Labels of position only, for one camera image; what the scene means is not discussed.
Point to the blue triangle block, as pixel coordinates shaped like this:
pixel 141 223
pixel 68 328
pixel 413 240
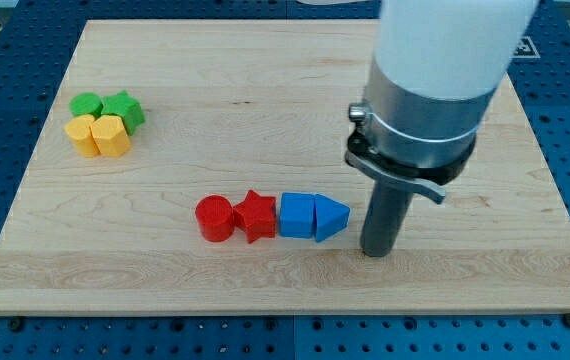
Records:
pixel 331 217

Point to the red cylinder block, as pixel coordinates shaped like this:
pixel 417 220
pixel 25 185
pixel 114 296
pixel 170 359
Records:
pixel 215 218

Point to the dark grey cylindrical pointer tool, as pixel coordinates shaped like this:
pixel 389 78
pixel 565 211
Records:
pixel 386 212

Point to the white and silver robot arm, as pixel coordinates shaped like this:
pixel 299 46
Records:
pixel 435 67

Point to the blue cube block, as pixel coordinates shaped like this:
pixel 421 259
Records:
pixel 297 215

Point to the yellow hexagon block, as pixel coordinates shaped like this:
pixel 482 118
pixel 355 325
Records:
pixel 110 136

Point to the light wooden board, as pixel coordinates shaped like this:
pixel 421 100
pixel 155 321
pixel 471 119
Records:
pixel 233 106

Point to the red star block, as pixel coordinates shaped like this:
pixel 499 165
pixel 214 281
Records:
pixel 256 216

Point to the green cylinder block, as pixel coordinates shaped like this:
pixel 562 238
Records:
pixel 87 103

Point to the black and white fiducial marker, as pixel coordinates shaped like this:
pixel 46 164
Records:
pixel 526 49

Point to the yellow cylinder block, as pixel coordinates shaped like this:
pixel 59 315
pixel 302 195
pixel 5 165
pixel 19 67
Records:
pixel 79 133

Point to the green star block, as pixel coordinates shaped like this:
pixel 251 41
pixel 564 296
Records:
pixel 127 108

